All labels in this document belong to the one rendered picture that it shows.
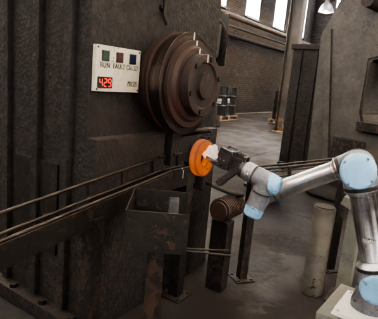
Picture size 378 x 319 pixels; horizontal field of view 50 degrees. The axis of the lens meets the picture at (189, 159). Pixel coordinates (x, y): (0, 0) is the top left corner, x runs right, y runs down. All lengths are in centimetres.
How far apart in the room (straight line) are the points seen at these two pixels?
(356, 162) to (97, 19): 109
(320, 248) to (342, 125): 222
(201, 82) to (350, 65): 276
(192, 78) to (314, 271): 130
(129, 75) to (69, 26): 31
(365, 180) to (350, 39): 310
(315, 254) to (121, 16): 160
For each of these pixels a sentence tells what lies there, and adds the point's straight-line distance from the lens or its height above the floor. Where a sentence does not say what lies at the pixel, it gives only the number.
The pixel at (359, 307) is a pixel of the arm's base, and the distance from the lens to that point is 179.
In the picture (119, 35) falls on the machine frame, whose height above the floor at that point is 129.
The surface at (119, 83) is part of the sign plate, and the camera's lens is 176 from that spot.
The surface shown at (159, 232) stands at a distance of 132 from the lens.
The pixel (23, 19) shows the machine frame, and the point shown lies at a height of 133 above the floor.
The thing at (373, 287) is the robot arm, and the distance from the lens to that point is 160.
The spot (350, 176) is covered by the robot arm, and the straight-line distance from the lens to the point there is 147.
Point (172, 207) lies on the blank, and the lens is 132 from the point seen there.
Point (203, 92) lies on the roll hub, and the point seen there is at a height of 109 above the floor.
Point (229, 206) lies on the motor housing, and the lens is 216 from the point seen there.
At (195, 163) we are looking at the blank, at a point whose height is 81.
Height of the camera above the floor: 114
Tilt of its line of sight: 11 degrees down
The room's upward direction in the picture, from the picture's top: 5 degrees clockwise
